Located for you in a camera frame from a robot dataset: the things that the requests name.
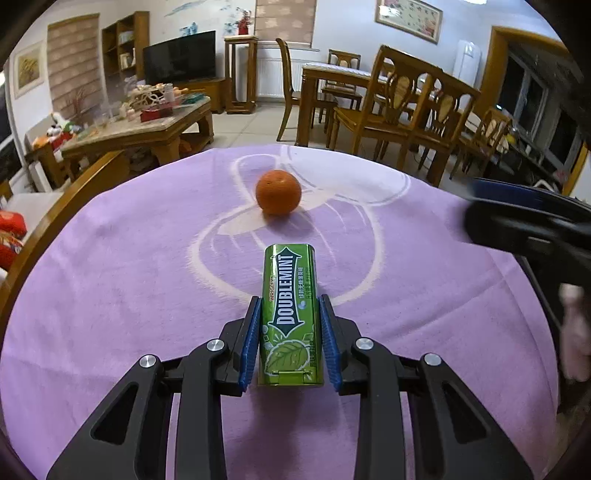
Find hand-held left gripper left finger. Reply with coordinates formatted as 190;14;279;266
46;295;263;480

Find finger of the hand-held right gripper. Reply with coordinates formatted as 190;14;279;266
463;200;591;266
470;178;591;223

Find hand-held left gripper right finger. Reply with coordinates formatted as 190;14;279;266
318;294;539;480

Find green chewing gum tin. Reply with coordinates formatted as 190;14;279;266
257;243;326;387

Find dark side cabinet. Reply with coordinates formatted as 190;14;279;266
505;134;578;195

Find wooden dining chair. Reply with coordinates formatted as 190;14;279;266
332;45;446;160
276;38;340;141
399;74;482;188
450;108;514;181
321;49;363;127

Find purple patterned blanket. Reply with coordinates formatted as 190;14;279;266
0;143;566;480

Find white standing air conditioner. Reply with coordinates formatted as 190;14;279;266
452;41;482;84

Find orange fruit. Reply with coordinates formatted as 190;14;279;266
255;169;302;216

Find large framed floral picture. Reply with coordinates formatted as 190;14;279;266
375;0;443;44

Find wooden dining table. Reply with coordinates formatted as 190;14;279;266
295;61;393;148

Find curved wooden chair back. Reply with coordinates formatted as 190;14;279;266
0;150;130;319

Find wooden coffee table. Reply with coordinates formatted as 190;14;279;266
61;97;215;169

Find wooden television stand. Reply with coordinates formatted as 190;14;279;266
175;76;227;114

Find wooden sofa with white cushions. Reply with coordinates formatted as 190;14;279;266
0;134;75;222

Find pile of snacks and ornaments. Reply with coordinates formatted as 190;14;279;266
76;78;206;139

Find tall wooden plant stand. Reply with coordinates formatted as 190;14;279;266
224;34;259;115

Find pink patterned roller blind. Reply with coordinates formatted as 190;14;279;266
47;14;101;121
255;0;317;47

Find plush toys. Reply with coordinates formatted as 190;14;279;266
46;113;77;148

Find black flat television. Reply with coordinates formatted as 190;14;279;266
142;30;217;86

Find wooden bookshelf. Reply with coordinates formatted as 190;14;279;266
102;11;151;84

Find small framed yellow picture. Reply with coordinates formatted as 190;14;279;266
11;41;47;100

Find window with wooden frame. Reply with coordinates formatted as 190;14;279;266
480;26;591;195

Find white wall radiator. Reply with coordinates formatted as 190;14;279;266
256;46;305;100

